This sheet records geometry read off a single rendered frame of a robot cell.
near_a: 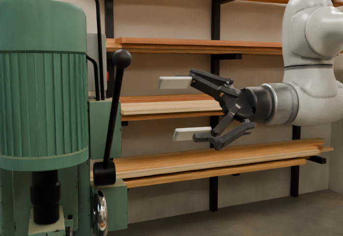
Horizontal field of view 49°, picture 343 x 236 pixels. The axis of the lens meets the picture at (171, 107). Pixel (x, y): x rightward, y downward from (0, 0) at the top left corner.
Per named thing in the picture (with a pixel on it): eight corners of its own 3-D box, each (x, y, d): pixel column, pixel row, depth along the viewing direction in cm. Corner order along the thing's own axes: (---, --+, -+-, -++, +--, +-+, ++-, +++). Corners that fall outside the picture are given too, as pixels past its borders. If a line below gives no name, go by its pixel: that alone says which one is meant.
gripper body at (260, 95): (263, 131, 80) (223, 133, 77) (248, 101, 85) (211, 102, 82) (277, 107, 74) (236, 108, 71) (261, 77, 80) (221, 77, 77)
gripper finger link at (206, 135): (216, 136, 72) (221, 148, 70) (192, 137, 70) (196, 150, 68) (219, 131, 71) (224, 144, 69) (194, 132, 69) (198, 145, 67)
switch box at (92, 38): (84, 91, 104) (83, 32, 102) (81, 89, 113) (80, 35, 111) (107, 91, 106) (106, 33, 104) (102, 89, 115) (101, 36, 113)
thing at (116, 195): (93, 234, 96) (92, 188, 95) (90, 223, 103) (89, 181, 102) (129, 229, 99) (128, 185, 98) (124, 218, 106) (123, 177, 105)
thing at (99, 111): (90, 160, 96) (89, 101, 95) (87, 152, 105) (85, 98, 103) (123, 157, 99) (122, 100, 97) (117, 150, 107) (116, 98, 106)
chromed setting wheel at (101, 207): (97, 249, 89) (96, 198, 87) (91, 228, 100) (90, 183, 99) (109, 247, 90) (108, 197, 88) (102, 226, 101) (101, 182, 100)
